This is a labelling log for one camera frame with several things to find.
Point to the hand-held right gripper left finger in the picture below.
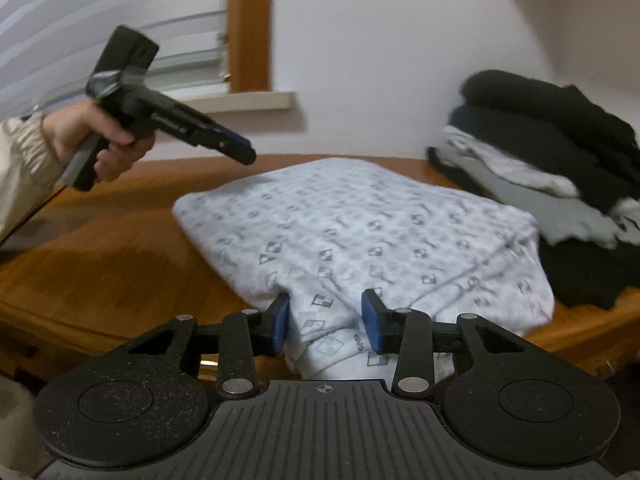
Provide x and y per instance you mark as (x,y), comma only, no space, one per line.
(280,322)

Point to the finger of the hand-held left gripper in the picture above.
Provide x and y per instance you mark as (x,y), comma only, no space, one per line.
(230,152)
(235,136)

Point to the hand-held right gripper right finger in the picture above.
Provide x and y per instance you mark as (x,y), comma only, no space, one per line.
(372,322)

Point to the white patterned pajama garment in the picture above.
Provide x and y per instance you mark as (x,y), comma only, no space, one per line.
(350,220)

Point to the person's left forearm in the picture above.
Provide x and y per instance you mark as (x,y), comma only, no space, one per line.
(20,170)

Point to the stack of dark folded clothes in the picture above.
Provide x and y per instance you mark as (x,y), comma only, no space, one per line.
(540,110)

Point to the person's left hand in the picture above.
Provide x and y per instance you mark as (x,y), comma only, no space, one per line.
(75,125)

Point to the beige stone window sill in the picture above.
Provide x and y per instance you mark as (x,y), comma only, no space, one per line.
(240,101)

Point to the grey window blind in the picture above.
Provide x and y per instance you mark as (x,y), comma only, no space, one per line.
(75,10)

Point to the folded white patterned garment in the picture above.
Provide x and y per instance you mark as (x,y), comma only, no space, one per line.
(510,165)

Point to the grey folded garment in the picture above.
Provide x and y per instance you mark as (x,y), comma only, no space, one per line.
(560,215)

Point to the black cloth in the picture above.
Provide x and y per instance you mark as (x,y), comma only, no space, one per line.
(585,275)

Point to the wooden window frame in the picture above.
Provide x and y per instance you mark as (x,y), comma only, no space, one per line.
(250,25)

